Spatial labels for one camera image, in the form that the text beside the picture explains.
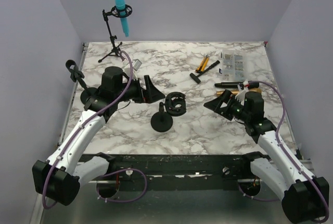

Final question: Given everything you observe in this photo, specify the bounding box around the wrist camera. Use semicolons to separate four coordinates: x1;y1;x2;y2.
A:
236;80;249;102
124;59;142;76

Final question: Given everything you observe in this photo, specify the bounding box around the black tripod mic stand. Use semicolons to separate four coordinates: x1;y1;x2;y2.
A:
98;4;132;63

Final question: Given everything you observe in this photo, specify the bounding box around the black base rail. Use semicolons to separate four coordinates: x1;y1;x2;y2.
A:
104;152;271;191

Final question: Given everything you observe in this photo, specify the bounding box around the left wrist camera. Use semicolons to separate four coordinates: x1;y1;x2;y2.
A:
124;59;142;76

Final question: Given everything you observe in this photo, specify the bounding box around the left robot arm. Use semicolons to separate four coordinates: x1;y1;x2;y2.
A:
32;66;165;206

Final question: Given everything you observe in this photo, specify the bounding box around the clear plastic screw box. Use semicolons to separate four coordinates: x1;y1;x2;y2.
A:
219;49;247;82

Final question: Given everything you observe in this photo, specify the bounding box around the yellow utility knife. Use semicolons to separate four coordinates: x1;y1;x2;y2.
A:
195;55;209;73

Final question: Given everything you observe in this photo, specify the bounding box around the black microphone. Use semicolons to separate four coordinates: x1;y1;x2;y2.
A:
214;82;260;89

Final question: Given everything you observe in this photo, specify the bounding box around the black round-base mic stand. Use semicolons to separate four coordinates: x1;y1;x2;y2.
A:
66;60;97;104

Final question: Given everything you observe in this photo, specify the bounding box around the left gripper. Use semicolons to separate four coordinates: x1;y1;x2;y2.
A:
115;75;165;104

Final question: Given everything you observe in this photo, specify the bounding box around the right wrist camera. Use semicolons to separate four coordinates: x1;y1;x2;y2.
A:
236;80;249;102

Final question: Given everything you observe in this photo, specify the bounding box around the black T-handle tool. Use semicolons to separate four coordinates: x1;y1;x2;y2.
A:
189;60;220;84

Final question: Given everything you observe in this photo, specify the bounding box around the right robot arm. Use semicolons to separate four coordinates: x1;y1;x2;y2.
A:
204;90;329;223

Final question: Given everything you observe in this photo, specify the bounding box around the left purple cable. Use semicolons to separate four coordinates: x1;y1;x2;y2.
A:
41;50;148;209

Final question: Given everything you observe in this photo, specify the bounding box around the blue microphone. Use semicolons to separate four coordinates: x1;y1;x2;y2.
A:
115;0;130;37

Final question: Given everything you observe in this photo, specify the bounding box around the gold microphone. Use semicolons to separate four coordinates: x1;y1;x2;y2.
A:
215;88;261;97

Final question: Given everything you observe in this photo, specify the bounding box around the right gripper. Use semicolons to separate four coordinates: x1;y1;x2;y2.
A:
204;89;251;122

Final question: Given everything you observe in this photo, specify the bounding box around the black round-base shockmount stand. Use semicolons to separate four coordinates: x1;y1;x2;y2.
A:
150;92;187;133

